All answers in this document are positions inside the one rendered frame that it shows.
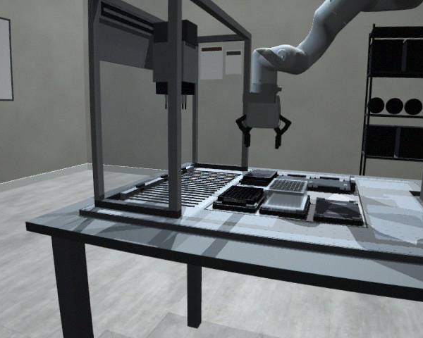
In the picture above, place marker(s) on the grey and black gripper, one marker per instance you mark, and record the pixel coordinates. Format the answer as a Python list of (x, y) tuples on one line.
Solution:
[(263, 115)]

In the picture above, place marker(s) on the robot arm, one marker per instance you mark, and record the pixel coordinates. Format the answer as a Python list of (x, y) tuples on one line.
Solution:
[(327, 23)]

